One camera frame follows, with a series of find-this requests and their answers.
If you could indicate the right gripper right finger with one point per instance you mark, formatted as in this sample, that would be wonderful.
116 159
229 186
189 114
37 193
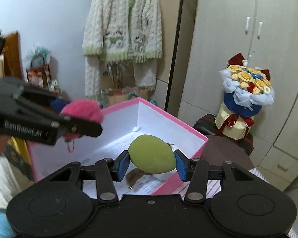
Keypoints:
194 171

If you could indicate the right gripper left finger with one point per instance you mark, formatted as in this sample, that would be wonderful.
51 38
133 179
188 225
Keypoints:
108 171

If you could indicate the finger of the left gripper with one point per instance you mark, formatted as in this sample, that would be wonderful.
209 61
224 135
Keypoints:
72 125
58 105

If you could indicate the pink strawberry plush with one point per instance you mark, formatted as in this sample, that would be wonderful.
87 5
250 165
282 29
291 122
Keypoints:
82 109

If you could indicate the green round plush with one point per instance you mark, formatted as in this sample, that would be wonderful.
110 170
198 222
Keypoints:
152 155

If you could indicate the white brown panda plush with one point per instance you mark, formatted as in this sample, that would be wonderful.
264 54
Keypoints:
136 174

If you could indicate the striped pink bed sheet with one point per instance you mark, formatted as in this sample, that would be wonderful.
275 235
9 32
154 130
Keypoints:
240 204

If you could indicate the pink cardboard storage box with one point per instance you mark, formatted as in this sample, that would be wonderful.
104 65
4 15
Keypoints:
122 123

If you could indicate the wooden side cabinet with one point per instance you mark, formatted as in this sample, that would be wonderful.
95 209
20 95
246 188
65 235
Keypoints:
10 63

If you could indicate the cream gift box red ribbon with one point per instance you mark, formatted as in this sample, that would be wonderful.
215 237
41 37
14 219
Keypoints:
231 124

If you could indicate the flower bouquet blue wrap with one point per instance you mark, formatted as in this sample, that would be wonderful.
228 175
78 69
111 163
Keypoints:
246 90

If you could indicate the cream knit cardigan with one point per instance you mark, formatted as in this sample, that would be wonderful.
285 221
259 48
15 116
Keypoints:
118 34

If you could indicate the beige wardrobe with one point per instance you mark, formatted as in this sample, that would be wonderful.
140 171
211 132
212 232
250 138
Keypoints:
265 32

